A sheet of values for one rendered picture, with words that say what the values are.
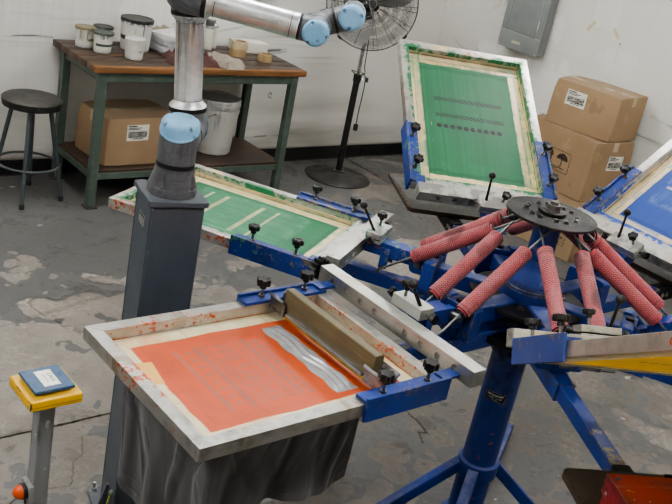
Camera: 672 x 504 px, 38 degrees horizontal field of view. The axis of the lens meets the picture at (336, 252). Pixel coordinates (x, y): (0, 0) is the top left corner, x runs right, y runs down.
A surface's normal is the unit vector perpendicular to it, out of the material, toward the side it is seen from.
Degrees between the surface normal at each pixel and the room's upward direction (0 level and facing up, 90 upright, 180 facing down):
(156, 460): 92
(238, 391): 0
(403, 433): 0
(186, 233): 90
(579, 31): 90
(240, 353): 0
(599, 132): 92
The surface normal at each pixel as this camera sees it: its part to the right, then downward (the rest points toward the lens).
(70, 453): 0.19, -0.90
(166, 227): 0.41, 0.42
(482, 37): -0.77, 0.11
